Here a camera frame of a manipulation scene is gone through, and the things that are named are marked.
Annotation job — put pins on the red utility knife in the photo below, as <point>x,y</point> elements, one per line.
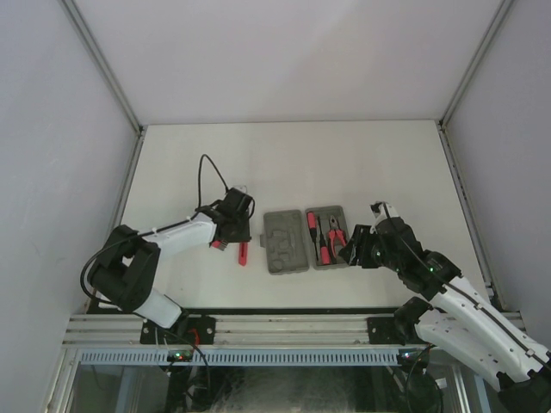
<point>243,254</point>

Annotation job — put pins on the aluminium frame post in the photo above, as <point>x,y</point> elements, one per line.
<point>91,45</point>
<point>484,47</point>

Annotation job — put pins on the grey slotted cable duct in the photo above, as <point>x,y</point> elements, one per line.
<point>260,357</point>

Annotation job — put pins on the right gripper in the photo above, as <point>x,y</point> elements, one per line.
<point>355,253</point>

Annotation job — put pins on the left aluminium frame post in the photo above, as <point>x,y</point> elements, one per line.
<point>91,45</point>

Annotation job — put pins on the grey plastic tool case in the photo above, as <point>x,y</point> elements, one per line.
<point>286,239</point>

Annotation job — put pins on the red black pliers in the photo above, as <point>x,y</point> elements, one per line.
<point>336,235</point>

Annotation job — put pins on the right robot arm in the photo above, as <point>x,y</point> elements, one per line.
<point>449,313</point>

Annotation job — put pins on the right aluminium frame post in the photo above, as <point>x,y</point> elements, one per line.
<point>484,47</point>

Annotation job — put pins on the black mounting plate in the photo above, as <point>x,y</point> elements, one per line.
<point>181,330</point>
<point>384,330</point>

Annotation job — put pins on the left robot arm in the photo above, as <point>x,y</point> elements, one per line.
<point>123,271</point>

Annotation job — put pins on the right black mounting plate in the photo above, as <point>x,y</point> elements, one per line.
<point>384,330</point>

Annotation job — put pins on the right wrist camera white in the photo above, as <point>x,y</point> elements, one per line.
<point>382,211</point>

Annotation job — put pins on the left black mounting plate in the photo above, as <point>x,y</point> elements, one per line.
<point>181,330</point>

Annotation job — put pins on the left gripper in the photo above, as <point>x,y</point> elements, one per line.
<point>244,235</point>

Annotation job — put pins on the aluminium front rail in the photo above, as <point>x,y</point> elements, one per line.
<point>231,330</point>

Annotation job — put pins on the red hex key set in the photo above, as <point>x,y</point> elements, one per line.
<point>219,245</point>

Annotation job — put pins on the red screwdriver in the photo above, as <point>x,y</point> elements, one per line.
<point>324,252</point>
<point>312,225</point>

